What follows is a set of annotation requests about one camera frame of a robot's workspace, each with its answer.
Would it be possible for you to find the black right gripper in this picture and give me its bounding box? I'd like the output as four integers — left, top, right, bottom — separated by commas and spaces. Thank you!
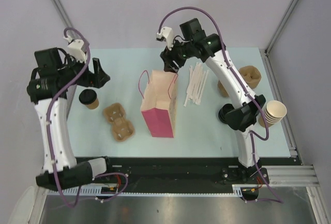
160, 36, 193, 74

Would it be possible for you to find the pink paper gift bag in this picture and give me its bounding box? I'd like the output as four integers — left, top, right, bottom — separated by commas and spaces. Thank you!
138, 70, 178, 138

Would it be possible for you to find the single brown pulp cup carrier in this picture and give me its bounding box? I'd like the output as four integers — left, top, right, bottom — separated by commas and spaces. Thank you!
103, 103, 135, 142

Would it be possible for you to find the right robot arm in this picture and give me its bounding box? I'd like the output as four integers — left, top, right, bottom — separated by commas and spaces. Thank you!
156, 18, 266, 183

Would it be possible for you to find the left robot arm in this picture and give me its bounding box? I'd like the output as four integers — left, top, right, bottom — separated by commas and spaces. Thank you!
27, 48, 114, 191

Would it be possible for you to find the white wrapped straws bundle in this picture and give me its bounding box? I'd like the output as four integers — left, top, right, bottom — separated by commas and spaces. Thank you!
184, 63, 209, 107

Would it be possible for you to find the black cup lid stack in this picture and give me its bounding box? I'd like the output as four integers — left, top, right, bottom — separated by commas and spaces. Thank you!
218, 103, 234, 124

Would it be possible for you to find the brown pulp cup carrier stack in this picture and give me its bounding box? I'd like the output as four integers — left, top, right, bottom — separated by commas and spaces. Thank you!
217, 65, 262, 97

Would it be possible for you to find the brown paper cup stack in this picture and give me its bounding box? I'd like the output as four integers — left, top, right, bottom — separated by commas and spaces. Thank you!
262, 100, 287, 127

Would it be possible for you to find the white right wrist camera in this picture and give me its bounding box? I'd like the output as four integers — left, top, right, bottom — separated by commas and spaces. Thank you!
156, 27, 174, 51

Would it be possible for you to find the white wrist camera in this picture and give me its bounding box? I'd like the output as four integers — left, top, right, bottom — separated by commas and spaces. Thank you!
63, 35, 87, 63
156, 27, 174, 51

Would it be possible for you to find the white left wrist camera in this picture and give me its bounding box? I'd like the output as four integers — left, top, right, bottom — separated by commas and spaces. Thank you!
63, 35, 87, 63

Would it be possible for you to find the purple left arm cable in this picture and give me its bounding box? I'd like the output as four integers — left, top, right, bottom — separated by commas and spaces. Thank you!
45, 27, 130, 208

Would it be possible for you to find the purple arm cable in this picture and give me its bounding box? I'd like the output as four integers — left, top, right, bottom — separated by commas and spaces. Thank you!
45, 27, 130, 208
158, 7, 284, 204

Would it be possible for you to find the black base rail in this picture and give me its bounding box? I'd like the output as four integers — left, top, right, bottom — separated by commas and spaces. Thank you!
74, 156, 302, 195

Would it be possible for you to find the left aluminium frame post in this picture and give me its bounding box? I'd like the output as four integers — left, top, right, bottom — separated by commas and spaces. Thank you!
51, 0, 87, 47

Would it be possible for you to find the aluminium frame post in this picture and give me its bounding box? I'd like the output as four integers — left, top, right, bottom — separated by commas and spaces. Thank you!
51, 0, 87, 47
264, 0, 300, 56

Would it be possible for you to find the right aluminium frame post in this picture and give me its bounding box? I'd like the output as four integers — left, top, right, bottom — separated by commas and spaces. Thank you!
264, 0, 300, 56

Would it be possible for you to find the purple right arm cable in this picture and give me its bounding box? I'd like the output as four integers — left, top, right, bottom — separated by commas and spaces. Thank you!
158, 7, 284, 204

